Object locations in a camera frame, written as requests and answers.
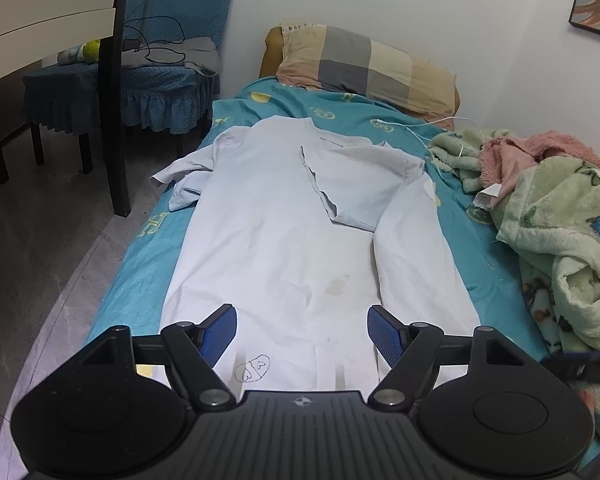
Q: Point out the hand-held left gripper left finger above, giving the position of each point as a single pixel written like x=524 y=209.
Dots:
x=220 y=335

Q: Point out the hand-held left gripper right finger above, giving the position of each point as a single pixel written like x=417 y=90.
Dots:
x=385 y=335

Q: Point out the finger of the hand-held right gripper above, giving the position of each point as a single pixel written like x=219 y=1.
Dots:
x=585 y=370

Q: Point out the white t-shirt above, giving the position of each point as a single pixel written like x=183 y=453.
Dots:
x=270 y=240

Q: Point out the teal patterned bed sheet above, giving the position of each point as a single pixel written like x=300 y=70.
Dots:
x=455 y=230

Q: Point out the green fleece blanket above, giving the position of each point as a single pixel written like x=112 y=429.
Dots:
x=555 y=220

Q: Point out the white label tag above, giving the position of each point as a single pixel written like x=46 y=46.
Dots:
x=487 y=197

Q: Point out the pink fleece blanket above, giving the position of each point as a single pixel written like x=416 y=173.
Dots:
x=555 y=142

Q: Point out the checked pillow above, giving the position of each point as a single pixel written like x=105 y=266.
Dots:
x=360 y=65

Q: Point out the brown cushion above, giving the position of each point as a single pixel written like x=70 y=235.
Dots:
x=270 y=57

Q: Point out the grey cloth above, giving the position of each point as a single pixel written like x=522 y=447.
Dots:
x=200 y=52

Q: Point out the blue covered chair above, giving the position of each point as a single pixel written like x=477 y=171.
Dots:
x=60 y=95
x=195 y=0

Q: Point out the yellow-green plush toy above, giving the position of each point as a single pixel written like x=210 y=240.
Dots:
x=90 y=51

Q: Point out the white table with black legs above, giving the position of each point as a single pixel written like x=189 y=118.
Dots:
x=40 y=20

